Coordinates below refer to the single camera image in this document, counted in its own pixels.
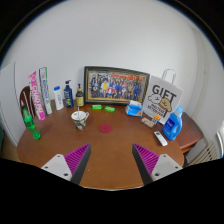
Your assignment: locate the white radiator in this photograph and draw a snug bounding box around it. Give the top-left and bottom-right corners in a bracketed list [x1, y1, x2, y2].
[189, 141, 217, 165]

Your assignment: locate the patterned ceramic mug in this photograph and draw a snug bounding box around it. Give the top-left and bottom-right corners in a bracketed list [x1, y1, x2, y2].
[71, 111, 89, 130]

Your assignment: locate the pink tall box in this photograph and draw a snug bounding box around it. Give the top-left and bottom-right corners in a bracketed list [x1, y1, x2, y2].
[28, 72, 45, 121]

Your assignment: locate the green small box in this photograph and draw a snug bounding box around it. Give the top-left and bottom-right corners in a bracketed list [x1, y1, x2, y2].
[104, 106, 115, 113]
[92, 105, 102, 110]

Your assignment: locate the amber pump bottle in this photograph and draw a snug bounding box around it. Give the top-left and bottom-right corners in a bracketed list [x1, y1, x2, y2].
[76, 83, 84, 107]

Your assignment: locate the round red coaster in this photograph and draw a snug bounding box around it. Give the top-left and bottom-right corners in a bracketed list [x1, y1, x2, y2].
[99, 123, 113, 133]

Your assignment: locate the framed group photo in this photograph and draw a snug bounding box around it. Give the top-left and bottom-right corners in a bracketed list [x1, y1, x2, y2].
[84, 66, 150, 105]

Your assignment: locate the white blue-capped bottle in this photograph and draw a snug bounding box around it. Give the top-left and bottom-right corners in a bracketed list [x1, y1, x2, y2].
[54, 86, 64, 110]

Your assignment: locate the white remote control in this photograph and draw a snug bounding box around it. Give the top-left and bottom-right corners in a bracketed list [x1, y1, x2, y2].
[154, 131, 168, 146]

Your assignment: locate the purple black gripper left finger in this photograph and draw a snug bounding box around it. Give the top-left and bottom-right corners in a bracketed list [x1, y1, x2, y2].
[42, 143, 91, 185]

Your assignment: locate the blue detergent bottle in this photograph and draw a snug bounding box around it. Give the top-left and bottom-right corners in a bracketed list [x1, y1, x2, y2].
[162, 106, 183, 140]

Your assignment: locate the green small box left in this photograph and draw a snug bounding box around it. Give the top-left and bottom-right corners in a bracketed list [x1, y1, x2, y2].
[92, 105, 102, 110]

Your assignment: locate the white green tall box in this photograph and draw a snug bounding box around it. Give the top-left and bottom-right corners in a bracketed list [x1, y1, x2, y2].
[39, 67, 52, 115]

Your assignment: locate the white gift paper bag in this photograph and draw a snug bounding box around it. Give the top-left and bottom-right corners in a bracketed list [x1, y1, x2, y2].
[143, 69, 183, 124]

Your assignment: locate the brown wooden chair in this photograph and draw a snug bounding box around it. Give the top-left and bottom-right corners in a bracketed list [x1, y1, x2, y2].
[19, 86, 35, 117]

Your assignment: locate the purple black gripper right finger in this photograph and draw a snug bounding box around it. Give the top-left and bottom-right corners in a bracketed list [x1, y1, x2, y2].
[132, 144, 182, 185]

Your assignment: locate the dark blue pump bottle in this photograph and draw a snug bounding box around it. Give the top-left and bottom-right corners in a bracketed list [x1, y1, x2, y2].
[64, 80, 74, 108]

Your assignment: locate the green plastic soda bottle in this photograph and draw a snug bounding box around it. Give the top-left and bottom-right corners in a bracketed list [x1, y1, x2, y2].
[21, 104, 41, 140]

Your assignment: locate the small snack packet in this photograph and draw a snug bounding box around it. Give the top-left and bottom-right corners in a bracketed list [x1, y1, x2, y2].
[141, 118, 155, 128]

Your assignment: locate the green small box right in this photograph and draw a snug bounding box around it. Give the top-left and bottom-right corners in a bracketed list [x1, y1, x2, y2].
[104, 106, 115, 113]

